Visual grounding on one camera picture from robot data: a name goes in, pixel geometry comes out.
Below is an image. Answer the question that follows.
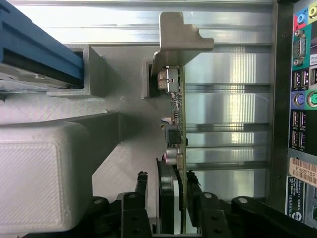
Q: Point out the grey printed parts rack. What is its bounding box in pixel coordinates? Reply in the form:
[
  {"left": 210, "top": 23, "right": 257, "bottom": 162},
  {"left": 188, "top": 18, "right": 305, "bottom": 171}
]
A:
[{"left": 0, "top": 43, "right": 164, "bottom": 235}]

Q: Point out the grey open PC case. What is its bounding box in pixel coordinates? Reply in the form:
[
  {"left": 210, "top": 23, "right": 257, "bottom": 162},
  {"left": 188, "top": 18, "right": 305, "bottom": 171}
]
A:
[{"left": 268, "top": 0, "right": 317, "bottom": 225}]

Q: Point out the hard disk in blue carrier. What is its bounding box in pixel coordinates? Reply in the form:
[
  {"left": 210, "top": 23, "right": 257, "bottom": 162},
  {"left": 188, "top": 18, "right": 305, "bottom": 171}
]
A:
[{"left": 0, "top": 0, "right": 86, "bottom": 96}]

